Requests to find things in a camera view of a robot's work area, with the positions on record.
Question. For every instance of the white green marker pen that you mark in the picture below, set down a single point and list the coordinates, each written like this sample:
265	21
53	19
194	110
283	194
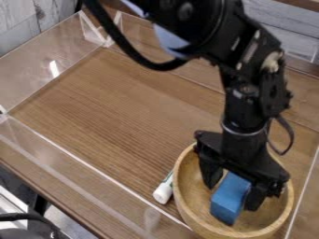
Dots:
163	192

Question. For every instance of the blue rectangular block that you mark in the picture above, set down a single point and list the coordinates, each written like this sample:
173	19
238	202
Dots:
227	200

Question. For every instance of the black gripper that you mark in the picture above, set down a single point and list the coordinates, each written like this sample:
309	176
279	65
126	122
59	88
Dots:
239	150

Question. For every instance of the brown wooden bowl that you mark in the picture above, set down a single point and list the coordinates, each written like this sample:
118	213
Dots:
193	197

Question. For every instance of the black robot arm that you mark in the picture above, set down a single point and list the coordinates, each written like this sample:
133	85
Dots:
214	30

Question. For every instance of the black metal table leg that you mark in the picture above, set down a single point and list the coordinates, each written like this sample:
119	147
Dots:
41	204

